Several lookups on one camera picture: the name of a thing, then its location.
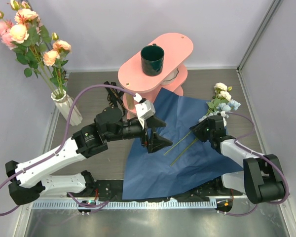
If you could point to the peach rose stem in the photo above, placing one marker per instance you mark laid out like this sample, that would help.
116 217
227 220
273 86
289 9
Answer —
55 60
21 29

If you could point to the white ribbed ceramic vase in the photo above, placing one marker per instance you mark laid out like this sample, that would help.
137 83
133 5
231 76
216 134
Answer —
64 102

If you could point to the black ribbon gold lettering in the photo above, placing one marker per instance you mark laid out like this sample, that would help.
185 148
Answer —
114 98

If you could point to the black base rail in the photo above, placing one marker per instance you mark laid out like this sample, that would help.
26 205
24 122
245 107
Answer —
103 190

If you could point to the pink three-tier wooden shelf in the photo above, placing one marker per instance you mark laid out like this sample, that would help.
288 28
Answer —
177 48

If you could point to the white slotted cable duct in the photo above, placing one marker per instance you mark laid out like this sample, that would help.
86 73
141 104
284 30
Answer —
171 204

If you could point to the blue wrapping paper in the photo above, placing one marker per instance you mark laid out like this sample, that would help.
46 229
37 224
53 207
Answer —
189 164

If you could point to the right aluminium frame post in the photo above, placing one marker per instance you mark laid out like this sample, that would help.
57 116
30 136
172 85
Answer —
275 4

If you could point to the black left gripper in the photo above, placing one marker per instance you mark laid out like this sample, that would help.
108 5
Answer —
155 142

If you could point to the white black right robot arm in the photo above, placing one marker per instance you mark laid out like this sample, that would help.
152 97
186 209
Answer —
263 178

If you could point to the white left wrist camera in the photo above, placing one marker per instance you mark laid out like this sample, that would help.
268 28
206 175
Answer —
144 109

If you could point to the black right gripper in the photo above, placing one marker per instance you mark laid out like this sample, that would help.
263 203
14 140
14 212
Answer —
198 129

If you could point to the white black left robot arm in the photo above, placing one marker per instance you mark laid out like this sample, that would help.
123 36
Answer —
34 178

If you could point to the dark green cup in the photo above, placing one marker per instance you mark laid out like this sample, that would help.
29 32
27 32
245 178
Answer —
152 57

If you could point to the artificial flower bunch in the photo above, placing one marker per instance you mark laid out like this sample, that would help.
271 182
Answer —
221 104

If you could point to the white bowl on shelf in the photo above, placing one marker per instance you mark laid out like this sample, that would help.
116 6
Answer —
171 77

